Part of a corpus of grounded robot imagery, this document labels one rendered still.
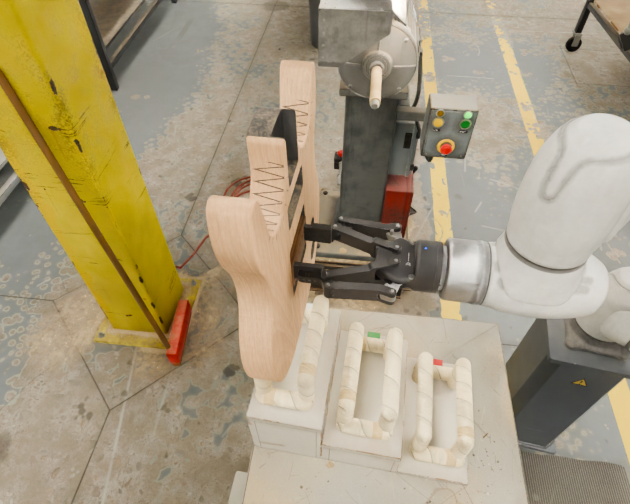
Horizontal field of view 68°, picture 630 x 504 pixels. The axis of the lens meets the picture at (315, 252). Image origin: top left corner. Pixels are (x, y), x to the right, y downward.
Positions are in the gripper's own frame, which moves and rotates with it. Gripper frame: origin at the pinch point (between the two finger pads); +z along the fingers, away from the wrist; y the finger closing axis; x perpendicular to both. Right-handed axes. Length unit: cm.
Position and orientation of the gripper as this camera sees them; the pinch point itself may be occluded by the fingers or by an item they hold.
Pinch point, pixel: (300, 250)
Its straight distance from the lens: 68.6
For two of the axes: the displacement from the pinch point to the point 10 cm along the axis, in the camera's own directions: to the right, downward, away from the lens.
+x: -0.1, -6.5, -7.6
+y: 1.7, -7.5, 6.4
